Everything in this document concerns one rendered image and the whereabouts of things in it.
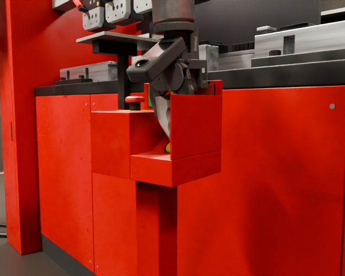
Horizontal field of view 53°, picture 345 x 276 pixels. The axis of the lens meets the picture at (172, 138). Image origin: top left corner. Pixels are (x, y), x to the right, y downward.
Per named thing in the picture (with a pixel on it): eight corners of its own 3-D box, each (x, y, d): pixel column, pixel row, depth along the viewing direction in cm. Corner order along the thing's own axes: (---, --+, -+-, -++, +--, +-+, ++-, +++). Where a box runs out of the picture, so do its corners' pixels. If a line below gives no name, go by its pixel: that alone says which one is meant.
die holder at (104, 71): (60, 87, 183) (59, 69, 182) (70, 87, 187) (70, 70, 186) (109, 84, 146) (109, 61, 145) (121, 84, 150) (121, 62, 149)
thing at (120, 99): (93, 109, 111) (92, 40, 109) (131, 108, 120) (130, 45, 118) (99, 109, 108) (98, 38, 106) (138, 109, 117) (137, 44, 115)
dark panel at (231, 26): (141, 86, 218) (141, 13, 213) (144, 86, 219) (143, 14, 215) (316, 75, 133) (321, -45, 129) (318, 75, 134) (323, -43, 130)
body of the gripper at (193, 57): (209, 91, 65) (207, 24, 63) (182, 94, 59) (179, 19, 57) (177, 92, 70) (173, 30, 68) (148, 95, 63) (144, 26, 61)
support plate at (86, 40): (75, 42, 113) (75, 39, 112) (141, 50, 130) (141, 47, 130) (104, 34, 99) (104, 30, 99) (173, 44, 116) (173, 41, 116)
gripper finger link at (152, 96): (176, 118, 64) (173, 69, 62) (170, 119, 62) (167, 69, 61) (156, 116, 67) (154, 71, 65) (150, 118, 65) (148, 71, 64)
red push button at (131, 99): (120, 114, 69) (120, 96, 69) (134, 113, 72) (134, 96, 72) (135, 114, 67) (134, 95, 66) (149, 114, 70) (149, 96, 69)
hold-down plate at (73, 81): (53, 87, 176) (53, 81, 176) (64, 87, 179) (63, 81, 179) (81, 84, 153) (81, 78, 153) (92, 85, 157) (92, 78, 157)
